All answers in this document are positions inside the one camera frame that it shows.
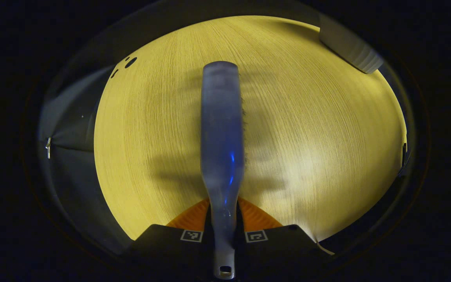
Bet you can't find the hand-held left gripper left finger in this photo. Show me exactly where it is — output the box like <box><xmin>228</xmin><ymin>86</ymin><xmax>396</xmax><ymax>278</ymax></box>
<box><xmin>123</xmin><ymin>198</ymin><xmax>215</xmax><ymax>277</ymax></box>

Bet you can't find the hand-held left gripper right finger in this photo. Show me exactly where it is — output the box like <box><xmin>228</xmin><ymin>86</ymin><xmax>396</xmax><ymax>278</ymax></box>
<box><xmin>235</xmin><ymin>197</ymin><xmax>328</xmax><ymax>277</ymax></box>

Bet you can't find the small grey broom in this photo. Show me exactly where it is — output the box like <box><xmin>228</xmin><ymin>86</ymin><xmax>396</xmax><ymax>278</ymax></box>
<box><xmin>201</xmin><ymin>61</ymin><xmax>245</xmax><ymax>280</ymax></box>

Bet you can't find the grey ribbed garbage bin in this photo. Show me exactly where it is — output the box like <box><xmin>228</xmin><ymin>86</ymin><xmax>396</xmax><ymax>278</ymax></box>
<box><xmin>319</xmin><ymin>14</ymin><xmax>385</xmax><ymax>74</ymax></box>

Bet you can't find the yellow wooden desktop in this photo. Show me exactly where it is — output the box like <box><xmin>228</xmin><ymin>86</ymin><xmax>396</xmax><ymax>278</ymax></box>
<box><xmin>94</xmin><ymin>15</ymin><xmax>408</xmax><ymax>242</ymax></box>

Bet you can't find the white cable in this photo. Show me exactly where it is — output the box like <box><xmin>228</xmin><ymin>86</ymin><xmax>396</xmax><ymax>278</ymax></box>
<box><xmin>314</xmin><ymin>239</ymin><xmax>335</xmax><ymax>256</ymax></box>

